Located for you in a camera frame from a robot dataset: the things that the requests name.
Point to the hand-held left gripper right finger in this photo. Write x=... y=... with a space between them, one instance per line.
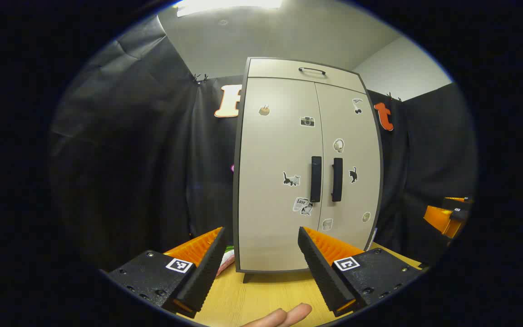
x=320 y=272

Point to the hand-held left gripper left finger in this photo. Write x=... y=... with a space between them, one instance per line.
x=204 y=277

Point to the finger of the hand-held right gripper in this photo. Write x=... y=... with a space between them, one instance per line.
x=456 y=200
x=438 y=218

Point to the grey double-door shoe cabinet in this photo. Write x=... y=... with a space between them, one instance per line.
x=279 y=254

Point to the grey cabinet door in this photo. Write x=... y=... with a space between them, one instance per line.
x=275 y=154
x=352 y=131

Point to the grey cabinet drawer front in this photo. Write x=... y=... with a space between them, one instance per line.
x=279 y=70

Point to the white pink packet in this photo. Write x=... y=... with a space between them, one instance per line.
x=226 y=264

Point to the black backdrop cloth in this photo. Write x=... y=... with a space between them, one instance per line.
x=130 y=159

